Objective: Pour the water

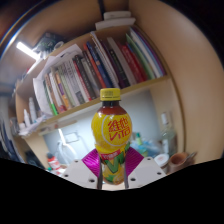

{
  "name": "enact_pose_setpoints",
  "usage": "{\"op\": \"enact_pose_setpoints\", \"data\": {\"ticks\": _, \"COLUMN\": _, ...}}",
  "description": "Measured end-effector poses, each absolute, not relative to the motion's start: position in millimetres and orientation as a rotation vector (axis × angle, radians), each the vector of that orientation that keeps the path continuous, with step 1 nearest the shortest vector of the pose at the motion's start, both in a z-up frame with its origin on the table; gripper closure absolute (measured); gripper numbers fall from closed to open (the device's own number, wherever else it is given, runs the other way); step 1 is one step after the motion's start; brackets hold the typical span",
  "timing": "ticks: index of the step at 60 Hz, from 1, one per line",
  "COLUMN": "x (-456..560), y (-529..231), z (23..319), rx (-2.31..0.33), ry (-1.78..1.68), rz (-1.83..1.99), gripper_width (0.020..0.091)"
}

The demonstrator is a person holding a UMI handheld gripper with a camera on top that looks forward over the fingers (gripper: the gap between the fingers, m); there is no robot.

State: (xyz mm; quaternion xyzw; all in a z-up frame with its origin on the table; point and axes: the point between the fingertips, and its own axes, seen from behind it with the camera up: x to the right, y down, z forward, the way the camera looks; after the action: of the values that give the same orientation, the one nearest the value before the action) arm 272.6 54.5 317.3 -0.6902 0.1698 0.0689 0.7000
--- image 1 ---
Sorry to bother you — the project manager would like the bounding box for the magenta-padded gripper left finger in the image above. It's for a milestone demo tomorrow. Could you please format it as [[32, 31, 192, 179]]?
[[60, 148, 103, 190]]

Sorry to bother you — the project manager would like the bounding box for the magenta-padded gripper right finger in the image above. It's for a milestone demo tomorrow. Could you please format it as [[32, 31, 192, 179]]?
[[123, 146, 167, 190]]

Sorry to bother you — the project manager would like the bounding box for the yellow-label tea drink bottle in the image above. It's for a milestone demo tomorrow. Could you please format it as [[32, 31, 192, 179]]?
[[90, 87, 133, 186]]

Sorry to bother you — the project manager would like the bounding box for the white-lidded jar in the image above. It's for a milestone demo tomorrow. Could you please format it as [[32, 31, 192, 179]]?
[[153, 153, 171, 174]]

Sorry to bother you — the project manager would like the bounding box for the red and white canister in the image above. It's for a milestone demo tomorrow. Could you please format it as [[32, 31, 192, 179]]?
[[46, 152, 63, 171]]

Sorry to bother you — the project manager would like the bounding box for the brown ceramic mug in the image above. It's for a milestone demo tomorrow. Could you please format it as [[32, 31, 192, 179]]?
[[168, 151, 198, 174]]

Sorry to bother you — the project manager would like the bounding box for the clear glass bottle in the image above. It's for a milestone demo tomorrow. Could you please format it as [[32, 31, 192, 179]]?
[[160, 112, 178, 158]]

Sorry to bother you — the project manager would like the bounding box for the black box device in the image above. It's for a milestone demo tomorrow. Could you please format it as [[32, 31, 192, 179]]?
[[24, 149, 44, 169]]

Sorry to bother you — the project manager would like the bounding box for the wooden shelf unit with books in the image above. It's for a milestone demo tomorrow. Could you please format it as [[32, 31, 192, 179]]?
[[13, 9, 186, 161]]

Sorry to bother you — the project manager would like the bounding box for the ceiling light tube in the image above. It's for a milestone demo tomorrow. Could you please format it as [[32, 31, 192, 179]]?
[[15, 41, 40, 61]]

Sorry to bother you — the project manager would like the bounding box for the white wall power strip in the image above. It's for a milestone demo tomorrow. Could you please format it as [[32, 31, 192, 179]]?
[[63, 132, 80, 144]]

